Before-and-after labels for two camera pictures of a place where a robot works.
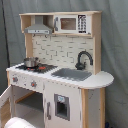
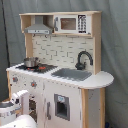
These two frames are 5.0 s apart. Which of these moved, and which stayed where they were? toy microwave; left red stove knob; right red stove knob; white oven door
Moved: white oven door
Stayed: toy microwave; left red stove knob; right red stove knob
